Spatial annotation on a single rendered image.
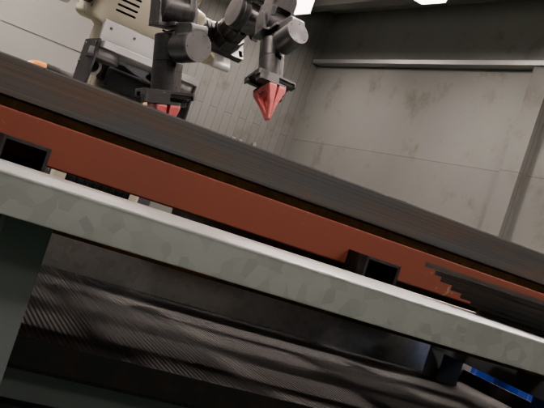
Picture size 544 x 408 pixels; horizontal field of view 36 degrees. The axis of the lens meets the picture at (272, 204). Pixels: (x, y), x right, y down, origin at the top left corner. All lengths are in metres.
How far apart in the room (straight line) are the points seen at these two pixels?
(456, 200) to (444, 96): 1.60
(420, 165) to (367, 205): 10.59
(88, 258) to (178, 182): 0.82
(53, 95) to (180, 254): 0.35
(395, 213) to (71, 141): 0.42
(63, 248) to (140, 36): 0.57
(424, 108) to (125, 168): 11.12
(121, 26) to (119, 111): 1.08
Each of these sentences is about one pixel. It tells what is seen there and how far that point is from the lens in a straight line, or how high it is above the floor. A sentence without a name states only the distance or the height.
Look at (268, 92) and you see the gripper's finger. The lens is 1.87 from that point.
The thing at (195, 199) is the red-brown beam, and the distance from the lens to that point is 0.99.
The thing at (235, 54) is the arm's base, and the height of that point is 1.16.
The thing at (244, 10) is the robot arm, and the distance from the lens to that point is 2.08.
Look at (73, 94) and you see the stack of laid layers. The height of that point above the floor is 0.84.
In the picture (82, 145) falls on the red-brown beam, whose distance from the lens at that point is 0.96.
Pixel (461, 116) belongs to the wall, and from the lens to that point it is 11.42.
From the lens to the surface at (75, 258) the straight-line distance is 1.77.
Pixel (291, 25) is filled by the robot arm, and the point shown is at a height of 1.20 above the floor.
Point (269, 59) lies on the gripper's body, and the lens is 1.92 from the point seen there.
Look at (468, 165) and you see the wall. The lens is 11.03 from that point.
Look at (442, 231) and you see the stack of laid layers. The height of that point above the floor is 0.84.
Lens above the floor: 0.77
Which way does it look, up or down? 1 degrees up
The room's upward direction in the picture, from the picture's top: 19 degrees clockwise
